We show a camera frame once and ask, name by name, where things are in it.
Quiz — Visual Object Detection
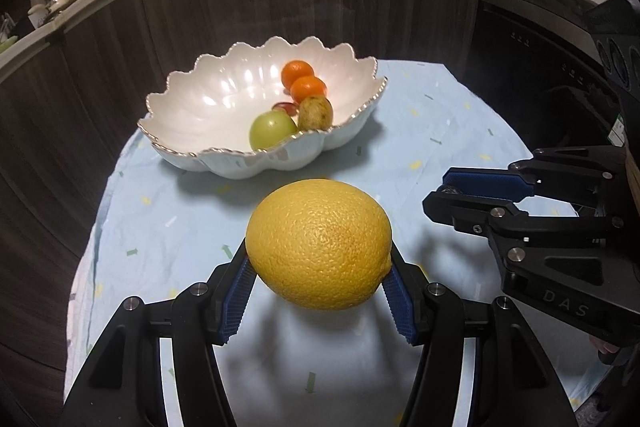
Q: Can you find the person's right hand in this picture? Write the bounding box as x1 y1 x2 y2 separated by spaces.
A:
591 335 625 356

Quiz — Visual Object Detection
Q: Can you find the white scalloped ceramic bowl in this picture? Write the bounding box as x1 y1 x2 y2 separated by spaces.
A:
137 36 388 180

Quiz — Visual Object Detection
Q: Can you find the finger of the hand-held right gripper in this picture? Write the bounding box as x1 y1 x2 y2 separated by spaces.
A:
422 189 640 348
442 148 628 215

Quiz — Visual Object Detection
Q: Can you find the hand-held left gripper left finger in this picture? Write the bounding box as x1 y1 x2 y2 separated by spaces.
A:
60 239 258 427

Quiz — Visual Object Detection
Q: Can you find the large yellow lemon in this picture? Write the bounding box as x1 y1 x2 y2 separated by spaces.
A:
245 178 393 311

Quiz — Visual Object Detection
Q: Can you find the green round fruit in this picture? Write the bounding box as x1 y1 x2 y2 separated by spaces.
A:
249 111 298 152

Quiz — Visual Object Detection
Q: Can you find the small white teacup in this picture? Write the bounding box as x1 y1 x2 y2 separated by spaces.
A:
29 4 51 29

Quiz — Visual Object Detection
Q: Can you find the small orange tangerine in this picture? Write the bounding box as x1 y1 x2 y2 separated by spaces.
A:
290 76 328 104
281 61 315 88

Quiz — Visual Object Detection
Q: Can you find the light blue speckled tablecloth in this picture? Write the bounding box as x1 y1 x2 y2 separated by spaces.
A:
67 59 608 427

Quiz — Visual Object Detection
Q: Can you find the black built-in appliance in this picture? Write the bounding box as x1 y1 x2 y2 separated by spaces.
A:
469 0 626 160

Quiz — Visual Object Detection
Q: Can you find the small brown fruit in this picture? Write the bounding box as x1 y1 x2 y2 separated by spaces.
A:
298 96 334 131

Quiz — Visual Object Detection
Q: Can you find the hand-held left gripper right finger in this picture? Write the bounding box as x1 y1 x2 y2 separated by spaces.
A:
382 242 576 427

